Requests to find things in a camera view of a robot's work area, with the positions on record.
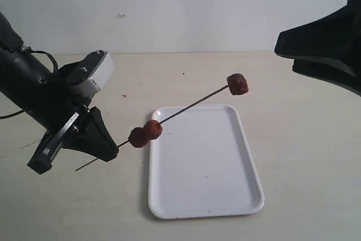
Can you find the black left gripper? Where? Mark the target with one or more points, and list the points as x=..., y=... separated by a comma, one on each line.
x=54, y=105

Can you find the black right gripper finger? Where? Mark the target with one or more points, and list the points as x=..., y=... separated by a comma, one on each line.
x=328, y=74
x=333, y=40

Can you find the red meatball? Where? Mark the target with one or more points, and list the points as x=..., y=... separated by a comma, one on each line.
x=152, y=129
x=138, y=138
x=237, y=84

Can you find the thin metal skewer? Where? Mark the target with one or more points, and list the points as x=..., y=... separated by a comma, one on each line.
x=185, y=109

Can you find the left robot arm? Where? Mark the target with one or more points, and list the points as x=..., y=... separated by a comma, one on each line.
x=21, y=71

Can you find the white rectangular plastic tray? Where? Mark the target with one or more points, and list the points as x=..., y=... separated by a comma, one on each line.
x=201, y=165

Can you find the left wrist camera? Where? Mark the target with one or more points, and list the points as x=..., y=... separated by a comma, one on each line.
x=91, y=74

